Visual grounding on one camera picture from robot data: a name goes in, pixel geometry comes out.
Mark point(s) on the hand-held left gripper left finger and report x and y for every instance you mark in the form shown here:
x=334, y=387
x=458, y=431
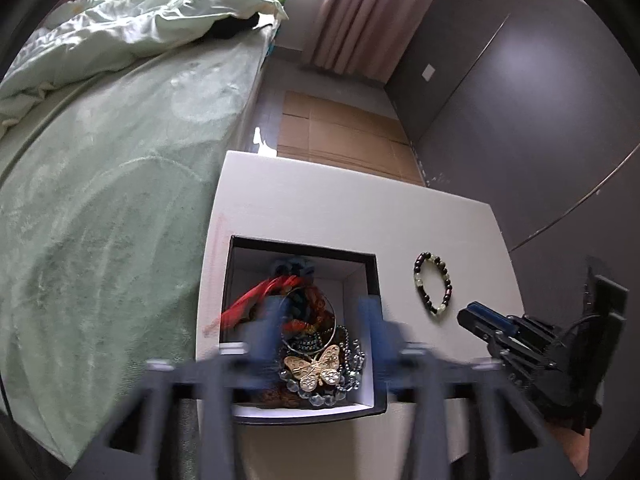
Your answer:
x=272, y=322

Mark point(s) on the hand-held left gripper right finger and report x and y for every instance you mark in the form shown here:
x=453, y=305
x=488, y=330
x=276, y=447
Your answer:
x=372, y=330

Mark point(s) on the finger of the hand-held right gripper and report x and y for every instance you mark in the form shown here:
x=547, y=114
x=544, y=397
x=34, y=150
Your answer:
x=492, y=314
x=475, y=322

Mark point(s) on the red tassel charm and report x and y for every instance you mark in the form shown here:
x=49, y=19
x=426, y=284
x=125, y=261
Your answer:
x=250, y=302

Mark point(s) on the black jewelry box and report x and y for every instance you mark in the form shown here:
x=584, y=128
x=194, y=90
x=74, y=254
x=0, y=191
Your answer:
x=360, y=280

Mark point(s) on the blue bead ornament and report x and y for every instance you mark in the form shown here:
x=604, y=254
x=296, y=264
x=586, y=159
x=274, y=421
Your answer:
x=295, y=266

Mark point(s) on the gold butterfly brooch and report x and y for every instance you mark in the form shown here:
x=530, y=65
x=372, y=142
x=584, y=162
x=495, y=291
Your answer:
x=317, y=367

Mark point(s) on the person's right forearm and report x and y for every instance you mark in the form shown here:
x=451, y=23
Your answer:
x=570, y=450

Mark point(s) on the white low table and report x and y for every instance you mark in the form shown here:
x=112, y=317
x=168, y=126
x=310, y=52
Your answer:
x=450, y=220

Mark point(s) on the cardboard floor sheets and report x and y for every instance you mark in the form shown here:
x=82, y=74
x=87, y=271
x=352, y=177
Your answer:
x=340, y=135

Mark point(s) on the green bedsheet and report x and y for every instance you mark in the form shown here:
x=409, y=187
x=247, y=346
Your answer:
x=100, y=210

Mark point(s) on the dark grey wardrobe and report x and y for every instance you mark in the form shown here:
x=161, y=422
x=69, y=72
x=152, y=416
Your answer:
x=525, y=110

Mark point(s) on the blue printed mattress cover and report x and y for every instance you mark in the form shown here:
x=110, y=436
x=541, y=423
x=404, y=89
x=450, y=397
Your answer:
x=268, y=47

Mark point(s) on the pink curtain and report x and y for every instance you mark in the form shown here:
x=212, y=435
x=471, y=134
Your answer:
x=365, y=15

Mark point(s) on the light green quilt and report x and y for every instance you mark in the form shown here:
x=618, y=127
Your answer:
x=125, y=25

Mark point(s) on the white wall switch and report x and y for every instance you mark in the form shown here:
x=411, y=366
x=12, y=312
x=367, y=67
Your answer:
x=428, y=71

